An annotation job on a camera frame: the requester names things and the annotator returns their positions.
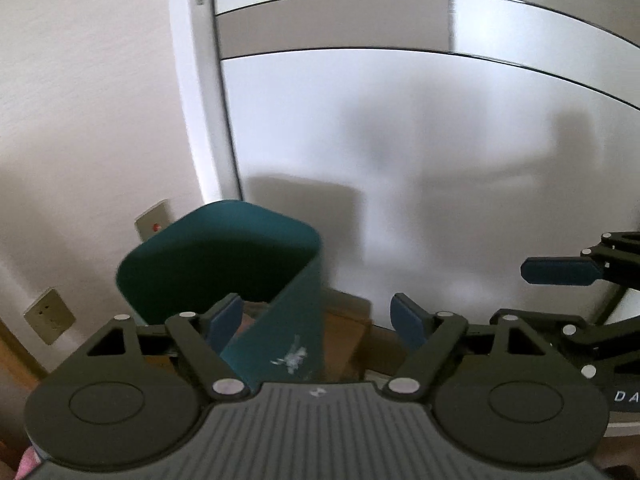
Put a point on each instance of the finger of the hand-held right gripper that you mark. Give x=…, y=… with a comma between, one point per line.
x=555, y=270
x=540, y=325

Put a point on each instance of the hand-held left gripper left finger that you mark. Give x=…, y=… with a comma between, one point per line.
x=226, y=319

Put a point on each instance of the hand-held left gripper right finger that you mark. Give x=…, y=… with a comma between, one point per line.
x=406, y=321

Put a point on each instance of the teal waste bin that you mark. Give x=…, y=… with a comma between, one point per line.
x=295, y=320

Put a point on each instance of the brown box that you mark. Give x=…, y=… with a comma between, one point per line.
x=347, y=340

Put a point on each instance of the white door grey stripe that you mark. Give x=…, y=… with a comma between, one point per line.
x=400, y=135

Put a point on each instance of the pink cloth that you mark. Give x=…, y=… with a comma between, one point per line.
x=27, y=465

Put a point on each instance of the wall switch plate red light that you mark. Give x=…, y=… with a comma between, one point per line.
x=154, y=220

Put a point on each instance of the beige wall outlet plate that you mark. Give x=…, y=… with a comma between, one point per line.
x=49, y=316

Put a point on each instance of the white door frame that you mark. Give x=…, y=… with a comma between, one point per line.
x=200, y=85

